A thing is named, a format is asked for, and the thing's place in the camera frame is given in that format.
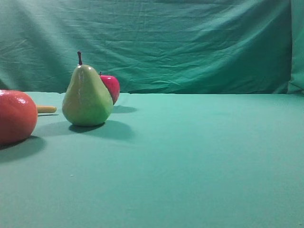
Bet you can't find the orange round fruit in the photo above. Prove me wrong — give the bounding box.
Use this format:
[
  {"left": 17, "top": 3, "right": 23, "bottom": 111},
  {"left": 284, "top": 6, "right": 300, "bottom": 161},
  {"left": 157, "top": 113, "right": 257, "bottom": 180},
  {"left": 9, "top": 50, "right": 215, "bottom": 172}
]
[{"left": 0, "top": 90, "right": 38, "bottom": 145}]

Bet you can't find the yellow banana tip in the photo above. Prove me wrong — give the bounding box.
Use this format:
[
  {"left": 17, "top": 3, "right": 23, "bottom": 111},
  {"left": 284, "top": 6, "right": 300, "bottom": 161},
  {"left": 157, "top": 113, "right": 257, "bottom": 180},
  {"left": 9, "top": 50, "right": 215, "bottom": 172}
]
[{"left": 37, "top": 105, "right": 57, "bottom": 113}]

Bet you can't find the red apple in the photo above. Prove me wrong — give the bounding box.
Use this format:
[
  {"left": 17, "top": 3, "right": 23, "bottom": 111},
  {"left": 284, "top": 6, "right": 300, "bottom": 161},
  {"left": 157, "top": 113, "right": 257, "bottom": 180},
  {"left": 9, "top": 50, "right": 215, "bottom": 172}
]
[{"left": 99, "top": 71, "right": 120, "bottom": 104}]

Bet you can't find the green table cloth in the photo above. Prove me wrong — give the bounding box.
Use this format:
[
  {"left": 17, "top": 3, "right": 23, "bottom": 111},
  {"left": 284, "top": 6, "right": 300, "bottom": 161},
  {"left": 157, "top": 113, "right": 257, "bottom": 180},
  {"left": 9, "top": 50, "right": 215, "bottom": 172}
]
[{"left": 0, "top": 94, "right": 304, "bottom": 228}]

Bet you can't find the green backdrop cloth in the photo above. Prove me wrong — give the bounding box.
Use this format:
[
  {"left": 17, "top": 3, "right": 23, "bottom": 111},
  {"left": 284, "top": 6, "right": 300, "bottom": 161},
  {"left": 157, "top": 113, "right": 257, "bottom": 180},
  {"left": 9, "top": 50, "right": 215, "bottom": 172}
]
[{"left": 0, "top": 0, "right": 304, "bottom": 94}]

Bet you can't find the green pear with stem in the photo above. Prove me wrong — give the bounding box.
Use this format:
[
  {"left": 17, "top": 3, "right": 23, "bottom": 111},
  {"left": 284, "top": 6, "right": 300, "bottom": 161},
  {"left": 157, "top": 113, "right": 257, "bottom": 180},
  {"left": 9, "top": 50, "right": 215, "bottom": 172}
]
[{"left": 62, "top": 51, "right": 114, "bottom": 127}]

